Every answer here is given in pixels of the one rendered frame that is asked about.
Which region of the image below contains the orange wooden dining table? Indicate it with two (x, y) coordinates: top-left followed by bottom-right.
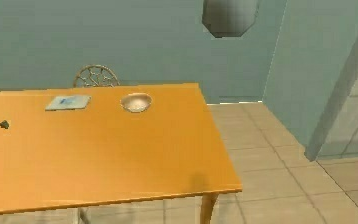
(0, 82), (244, 224)

